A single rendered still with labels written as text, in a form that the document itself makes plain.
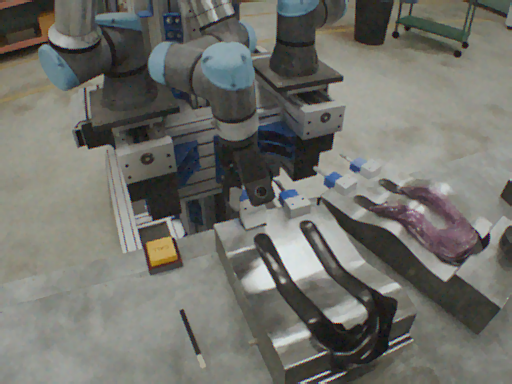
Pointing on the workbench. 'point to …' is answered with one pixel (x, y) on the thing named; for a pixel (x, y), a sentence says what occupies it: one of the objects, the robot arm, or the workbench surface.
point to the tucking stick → (192, 338)
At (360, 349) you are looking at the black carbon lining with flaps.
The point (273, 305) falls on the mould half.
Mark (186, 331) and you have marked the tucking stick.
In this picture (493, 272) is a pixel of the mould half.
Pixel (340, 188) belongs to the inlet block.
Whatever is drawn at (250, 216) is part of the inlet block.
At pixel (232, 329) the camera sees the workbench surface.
